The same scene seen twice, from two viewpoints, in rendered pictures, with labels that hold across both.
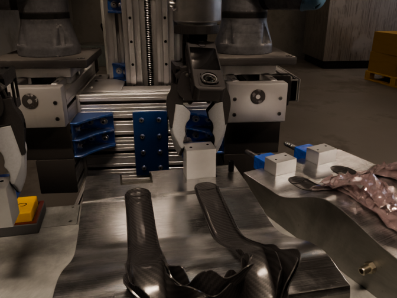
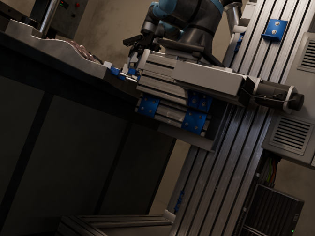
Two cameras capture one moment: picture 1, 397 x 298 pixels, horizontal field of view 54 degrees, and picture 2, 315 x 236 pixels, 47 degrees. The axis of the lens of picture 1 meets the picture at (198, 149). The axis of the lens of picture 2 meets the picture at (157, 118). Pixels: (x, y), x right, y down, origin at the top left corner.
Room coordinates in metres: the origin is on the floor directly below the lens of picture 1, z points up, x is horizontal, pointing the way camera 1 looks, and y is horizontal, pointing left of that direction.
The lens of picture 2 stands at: (1.95, -1.31, 0.70)
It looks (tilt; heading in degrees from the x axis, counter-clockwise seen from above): 1 degrees up; 129
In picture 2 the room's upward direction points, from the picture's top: 21 degrees clockwise
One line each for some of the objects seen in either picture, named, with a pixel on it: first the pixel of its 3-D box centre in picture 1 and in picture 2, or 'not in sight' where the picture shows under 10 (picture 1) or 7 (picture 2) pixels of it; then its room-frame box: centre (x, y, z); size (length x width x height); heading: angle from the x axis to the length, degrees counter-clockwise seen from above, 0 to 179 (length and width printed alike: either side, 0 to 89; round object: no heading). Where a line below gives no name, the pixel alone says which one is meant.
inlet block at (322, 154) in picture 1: (304, 152); (117, 72); (0.79, -0.23, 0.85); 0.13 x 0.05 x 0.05; 28
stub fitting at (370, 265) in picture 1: (366, 269); not in sight; (0.42, -0.22, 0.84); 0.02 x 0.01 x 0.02; 118
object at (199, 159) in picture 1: (194, 151); (135, 73); (0.65, 0.01, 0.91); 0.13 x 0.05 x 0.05; 11
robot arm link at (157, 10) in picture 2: not in sight; (162, 12); (0.73, -0.04, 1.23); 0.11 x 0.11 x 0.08; 56
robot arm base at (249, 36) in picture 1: (243, 31); (197, 41); (1.04, -0.12, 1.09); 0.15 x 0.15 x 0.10
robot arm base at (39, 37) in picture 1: (47, 32); not in sight; (1.00, 0.38, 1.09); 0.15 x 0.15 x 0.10
